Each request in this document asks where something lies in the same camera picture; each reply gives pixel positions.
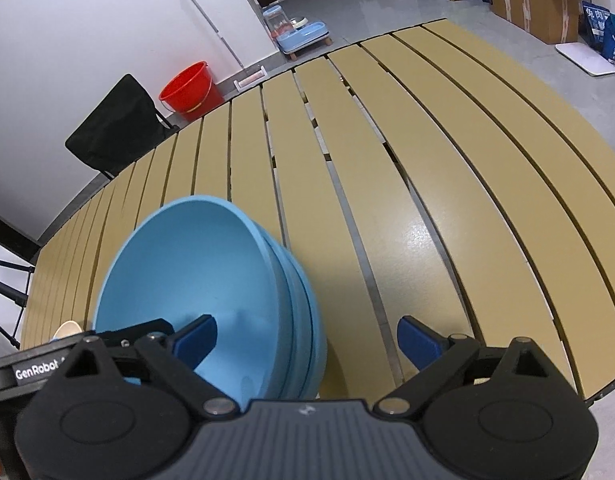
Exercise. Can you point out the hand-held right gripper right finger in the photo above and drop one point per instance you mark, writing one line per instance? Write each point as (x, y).
(417, 342)

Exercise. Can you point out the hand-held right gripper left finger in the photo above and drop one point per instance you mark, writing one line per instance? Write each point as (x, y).
(197, 340)

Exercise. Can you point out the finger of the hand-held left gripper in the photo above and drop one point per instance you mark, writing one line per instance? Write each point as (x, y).
(132, 332)

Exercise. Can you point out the cream plate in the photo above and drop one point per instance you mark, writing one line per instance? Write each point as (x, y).
(67, 331)

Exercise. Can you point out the small blue bowl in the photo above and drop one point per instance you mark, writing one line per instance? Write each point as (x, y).
(187, 270)

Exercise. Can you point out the black tripod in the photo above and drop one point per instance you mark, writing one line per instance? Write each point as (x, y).
(17, 298)

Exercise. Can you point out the black folding chair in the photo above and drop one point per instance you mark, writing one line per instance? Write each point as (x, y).
(117, 125)

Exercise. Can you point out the red bucket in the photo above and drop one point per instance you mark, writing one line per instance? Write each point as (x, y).
(187, 87)

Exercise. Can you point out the white floor squeegee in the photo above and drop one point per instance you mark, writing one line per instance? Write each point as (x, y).
(251, 79)

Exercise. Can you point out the blue pet feeder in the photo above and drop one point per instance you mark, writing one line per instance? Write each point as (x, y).
(302, 35)

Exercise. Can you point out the white flat board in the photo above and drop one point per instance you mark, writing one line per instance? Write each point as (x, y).
(587, 59)

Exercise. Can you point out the large cardboard box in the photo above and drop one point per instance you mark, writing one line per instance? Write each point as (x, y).
(527, 5)

